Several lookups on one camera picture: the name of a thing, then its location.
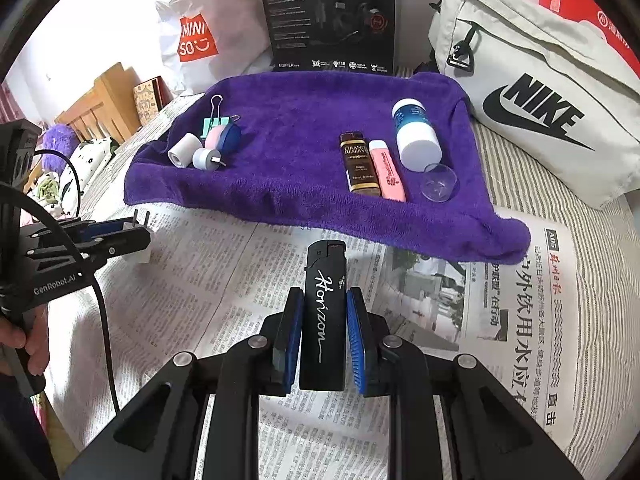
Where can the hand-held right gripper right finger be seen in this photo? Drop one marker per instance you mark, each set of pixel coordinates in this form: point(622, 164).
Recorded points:
point(357, 345)

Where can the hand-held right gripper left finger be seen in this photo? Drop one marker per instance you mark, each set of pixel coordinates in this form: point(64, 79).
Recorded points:
point(292, 340)

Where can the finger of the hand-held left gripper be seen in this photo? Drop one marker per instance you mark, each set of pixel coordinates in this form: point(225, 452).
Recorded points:
point(85, 231)
point(100, 250)

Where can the black lighter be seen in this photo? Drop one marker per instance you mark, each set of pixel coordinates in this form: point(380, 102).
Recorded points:
point(322, 320)

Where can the white tape roll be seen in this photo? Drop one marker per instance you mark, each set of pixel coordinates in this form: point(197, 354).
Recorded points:
point(184, 150)

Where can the pale grey round adapter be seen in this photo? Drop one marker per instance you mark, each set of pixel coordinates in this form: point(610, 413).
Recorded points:
point(204, 158)

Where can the green binder clip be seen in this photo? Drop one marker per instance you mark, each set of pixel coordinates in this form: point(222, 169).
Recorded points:
point(212, 125)

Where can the pink and blue eraser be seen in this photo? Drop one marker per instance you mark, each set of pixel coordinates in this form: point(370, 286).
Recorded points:
point(225, 136)

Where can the pink flashlight earpick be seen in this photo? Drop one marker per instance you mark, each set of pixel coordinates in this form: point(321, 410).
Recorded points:
point(387, 170)

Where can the dark brown gold tube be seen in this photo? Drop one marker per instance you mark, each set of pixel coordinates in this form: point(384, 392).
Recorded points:
point(359, 165)

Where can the clear plastic cap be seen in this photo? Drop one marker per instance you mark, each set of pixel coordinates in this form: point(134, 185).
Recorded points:
point(440, 182)

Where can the blue and white pill bottle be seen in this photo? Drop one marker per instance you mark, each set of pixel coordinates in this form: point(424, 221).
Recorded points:
point(417, 140)

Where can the person's left hand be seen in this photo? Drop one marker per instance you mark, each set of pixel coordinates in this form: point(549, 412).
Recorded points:
point(37, 355)

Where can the green plush toy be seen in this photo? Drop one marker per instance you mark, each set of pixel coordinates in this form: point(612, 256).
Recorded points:
point(47, 187)

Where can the white spotted cloth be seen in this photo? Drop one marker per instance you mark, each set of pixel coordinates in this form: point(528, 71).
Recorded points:
point(95, 155)

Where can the purple plush toy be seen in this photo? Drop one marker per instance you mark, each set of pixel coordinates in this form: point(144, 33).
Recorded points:
point(57, 142)

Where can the wooden headboard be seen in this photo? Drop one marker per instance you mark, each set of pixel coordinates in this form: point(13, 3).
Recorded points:
point(100, 105)

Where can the brown patterned box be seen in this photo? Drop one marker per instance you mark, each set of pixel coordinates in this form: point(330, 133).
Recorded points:
point(145, 102)

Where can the newspaper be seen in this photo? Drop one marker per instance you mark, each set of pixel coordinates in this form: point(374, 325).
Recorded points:
point(500, 310)

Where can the purple towel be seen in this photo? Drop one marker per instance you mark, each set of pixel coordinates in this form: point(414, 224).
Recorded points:
point(300, 160)

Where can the white plastic shopping bag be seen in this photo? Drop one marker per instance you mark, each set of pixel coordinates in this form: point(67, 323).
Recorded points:
point(230, 10)

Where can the black headphone box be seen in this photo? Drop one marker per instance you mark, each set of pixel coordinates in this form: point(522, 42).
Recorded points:
point(300, 20)

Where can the grey waist bag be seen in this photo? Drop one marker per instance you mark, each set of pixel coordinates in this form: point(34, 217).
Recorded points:
point(525, 50)

